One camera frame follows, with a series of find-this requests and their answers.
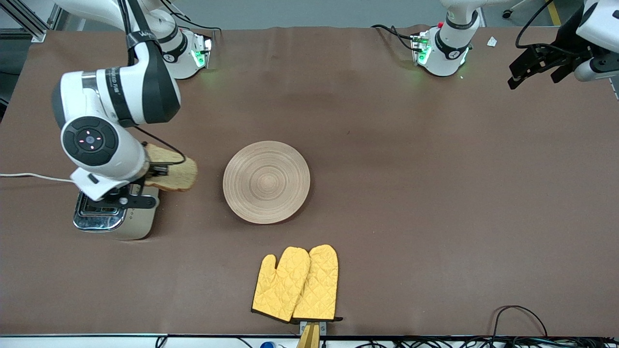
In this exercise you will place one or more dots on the aluminium frame profile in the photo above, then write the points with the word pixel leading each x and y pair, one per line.
pixel 29 26

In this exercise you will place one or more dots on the round wooden plate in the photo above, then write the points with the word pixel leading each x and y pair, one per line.
pixel 266 182

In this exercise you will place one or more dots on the base connector plate green light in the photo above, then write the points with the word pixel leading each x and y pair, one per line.
pixel 202 50
pixel 420 48

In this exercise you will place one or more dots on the brown bread slice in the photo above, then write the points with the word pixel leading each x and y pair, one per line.
pixel 181 174

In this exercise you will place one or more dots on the brown table cover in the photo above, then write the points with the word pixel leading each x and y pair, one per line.
pixel 338 96

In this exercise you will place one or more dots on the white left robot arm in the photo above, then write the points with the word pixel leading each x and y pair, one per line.
pixel 449 58

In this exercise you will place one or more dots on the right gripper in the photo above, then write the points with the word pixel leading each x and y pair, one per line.
pixel 157 170

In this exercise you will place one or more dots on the cream and chrome toaster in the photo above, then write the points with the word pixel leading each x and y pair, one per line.
pixel 140 227

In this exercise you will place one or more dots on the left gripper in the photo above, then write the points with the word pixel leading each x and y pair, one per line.
pixel 564 51

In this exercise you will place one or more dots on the small white paper scrap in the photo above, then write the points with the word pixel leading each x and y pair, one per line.
pixel 492 41

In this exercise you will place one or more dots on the wooden stick with metal bracket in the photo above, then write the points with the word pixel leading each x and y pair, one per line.
pixel 309 338

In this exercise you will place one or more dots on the chair leg with caster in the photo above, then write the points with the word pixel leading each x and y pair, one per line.
pixel 508 13

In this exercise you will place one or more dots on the yellow quilted oven mitt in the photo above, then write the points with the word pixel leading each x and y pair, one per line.
pixel 321 280
pixel 283 285

